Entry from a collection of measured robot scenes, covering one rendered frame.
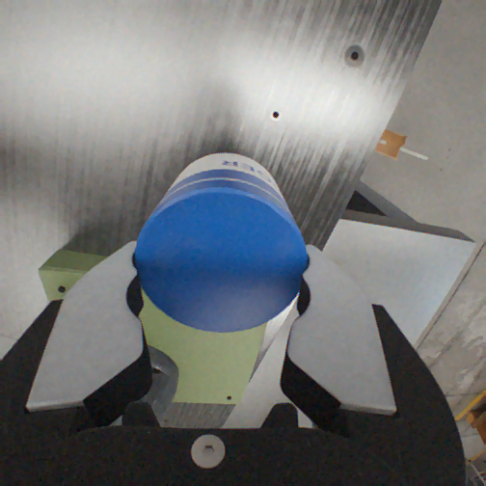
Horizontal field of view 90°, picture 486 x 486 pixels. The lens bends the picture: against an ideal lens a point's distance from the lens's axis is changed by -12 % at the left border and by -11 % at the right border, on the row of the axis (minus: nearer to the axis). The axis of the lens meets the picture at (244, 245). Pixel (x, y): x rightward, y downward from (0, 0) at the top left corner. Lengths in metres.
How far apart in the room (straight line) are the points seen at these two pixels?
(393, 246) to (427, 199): 1.10
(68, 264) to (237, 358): 0.25
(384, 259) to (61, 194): 0.39
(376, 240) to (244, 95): 0.22
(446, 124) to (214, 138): 1.23
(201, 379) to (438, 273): 0.38
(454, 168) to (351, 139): 1.22
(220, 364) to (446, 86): 1.29
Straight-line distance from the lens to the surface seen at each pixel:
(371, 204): 0.53
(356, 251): 0.36
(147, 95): 0.29
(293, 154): 0.29
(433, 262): 0.43
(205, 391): 0.49
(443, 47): 1.38
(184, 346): 0.39
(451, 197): 1.55
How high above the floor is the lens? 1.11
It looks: 61 degrees down
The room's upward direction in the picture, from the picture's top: 176 degrees clockwise
